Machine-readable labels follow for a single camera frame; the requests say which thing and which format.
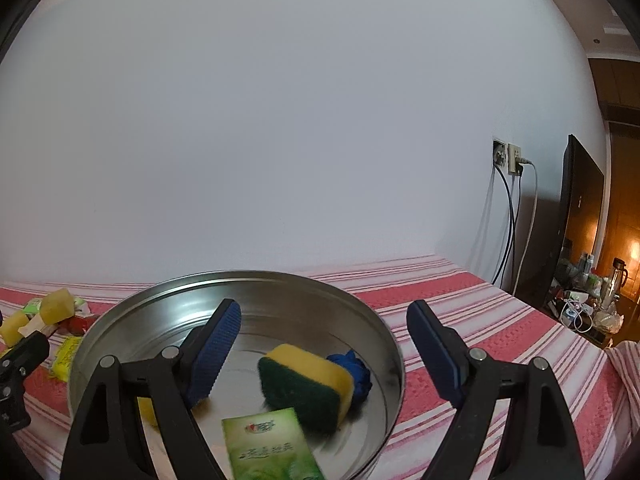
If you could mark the black television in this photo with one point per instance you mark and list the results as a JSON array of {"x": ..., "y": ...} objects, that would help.
[{"x": 567, "y": 210}]

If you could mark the wooden wardrobe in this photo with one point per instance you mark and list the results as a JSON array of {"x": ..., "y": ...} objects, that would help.
[{"x": 620, "y": 110}]

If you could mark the green tea packet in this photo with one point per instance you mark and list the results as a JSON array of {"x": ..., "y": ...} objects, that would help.
[{"x": 270, "y": 450}]

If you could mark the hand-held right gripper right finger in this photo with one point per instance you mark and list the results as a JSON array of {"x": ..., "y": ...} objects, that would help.
[{"x": 432, "y": 355}]

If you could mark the white ceiling vent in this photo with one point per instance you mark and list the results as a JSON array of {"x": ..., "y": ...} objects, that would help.
[{"x": 616, "y": 22}]

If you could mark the round metal basin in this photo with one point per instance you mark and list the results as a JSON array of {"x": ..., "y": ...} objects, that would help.
[{"x": 300, "y": 305}]

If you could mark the clear plastic bag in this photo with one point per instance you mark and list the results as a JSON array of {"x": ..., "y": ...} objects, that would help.
[{"x": 610, "y": 320}]

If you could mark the red striped white cloth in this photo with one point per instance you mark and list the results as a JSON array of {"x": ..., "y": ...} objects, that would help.
[{"x": 625, "y": 375}]

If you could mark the yellow and green scouring sponge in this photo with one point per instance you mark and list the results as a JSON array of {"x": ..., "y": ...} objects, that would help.
[{"x": 310, "y": 370}]

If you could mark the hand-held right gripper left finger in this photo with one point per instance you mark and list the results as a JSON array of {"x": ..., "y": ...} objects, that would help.
[{"x": 215, "y": 355}]

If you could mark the steel thermos flask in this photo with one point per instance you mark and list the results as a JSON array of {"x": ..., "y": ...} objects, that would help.
[{"x": 617, "y": 280}]

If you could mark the blue cloth ball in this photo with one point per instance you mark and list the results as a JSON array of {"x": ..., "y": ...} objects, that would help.
[{"x": 357, "y": 370}]

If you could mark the yellow packet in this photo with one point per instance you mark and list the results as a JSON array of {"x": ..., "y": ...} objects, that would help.
[{"x": 65, "y": 357}]

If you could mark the grey wall socket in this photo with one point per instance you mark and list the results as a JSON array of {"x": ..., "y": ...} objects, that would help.
[{"x": 500, "y": 155}]

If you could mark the cluster of small bottles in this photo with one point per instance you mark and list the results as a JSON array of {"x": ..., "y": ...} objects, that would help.
[{"x": 587, "y": 272}]

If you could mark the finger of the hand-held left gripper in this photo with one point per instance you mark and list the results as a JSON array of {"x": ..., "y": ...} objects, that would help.
[{"x": 22, "y": 355}]

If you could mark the beige wall socket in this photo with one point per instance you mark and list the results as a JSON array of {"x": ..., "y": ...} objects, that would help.
[{"x": 514, "y": 157}]

